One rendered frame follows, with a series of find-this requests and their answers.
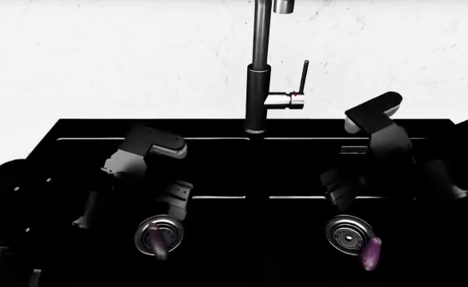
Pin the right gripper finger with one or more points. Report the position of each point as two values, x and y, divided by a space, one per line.
341 188
445 179

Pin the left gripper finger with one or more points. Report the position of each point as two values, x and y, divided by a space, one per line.
179 198
92 212

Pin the round steel sink drain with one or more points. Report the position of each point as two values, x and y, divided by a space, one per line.
174 231
345 236

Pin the black double basin sink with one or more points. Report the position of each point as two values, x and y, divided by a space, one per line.
225 167

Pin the purple eggplant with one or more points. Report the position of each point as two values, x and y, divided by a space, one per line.
158 242
372 254

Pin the chrome and black kitchen faucet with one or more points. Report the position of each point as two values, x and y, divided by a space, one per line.
257 89

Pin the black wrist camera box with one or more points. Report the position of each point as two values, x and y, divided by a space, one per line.
371 112
154 142

